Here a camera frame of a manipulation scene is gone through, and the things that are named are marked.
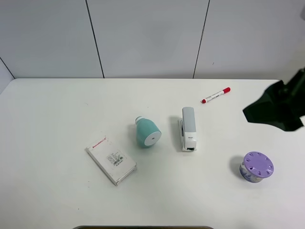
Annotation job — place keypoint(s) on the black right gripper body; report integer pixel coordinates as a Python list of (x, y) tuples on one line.
[(281, 105)]

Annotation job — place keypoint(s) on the teal pencil sharpener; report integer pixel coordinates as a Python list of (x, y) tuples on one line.
[(147, 133)]

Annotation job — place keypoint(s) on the white grey stapler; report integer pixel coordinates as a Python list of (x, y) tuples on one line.
[(187, 127)]

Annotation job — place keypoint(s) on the red whiteboard marker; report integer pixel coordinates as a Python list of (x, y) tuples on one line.
[(211, 97)]

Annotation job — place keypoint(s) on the purple lidded air freshener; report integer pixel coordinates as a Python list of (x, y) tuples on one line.
[(255, 167)]

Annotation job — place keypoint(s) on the white cardboard box red text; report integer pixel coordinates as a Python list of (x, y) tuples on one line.
[(114, 163)]

